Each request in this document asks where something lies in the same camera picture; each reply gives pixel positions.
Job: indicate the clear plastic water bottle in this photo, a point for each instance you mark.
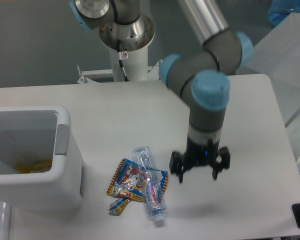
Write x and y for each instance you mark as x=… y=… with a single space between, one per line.
x=151 y=189

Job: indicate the blue water jug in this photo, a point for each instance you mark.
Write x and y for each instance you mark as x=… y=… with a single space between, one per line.
x=280 y=9

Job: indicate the white mounting bracket frame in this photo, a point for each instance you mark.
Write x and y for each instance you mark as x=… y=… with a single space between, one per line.
x=106 y=75

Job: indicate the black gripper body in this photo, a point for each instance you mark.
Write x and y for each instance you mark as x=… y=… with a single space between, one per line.
x=200 y=155

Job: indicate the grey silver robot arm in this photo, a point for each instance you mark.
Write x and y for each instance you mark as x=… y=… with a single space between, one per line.
x=200 y=81

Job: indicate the small crumpled blue wrapper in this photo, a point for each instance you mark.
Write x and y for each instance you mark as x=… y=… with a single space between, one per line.
x=118 y=206

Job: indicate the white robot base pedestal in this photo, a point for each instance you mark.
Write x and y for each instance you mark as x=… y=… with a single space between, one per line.
x=130 y=65

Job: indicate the white trash can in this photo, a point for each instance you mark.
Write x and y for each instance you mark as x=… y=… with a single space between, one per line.
x=35 y=133

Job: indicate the blue cartoon snack bag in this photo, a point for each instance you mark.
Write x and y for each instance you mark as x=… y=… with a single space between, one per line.
x=125 y=182

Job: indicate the translucent plastic storage box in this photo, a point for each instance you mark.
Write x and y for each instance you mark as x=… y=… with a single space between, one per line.
x=277 y=55

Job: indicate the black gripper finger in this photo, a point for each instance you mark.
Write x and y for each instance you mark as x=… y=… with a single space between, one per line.
x=179 y=164
x=220 y=162

